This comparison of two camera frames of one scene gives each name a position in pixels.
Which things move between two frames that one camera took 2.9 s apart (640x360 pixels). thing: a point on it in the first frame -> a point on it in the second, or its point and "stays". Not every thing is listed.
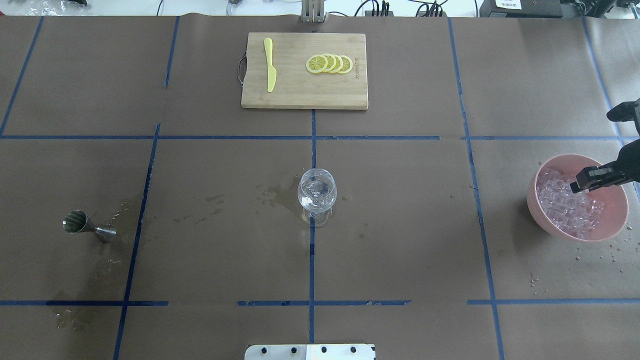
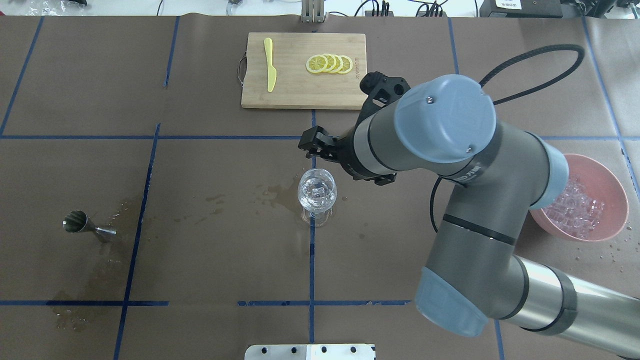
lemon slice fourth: x=347 y=64 stays
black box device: x=521 y=8 stays
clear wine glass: x=317 y=192 stays
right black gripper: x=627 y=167 -> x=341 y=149
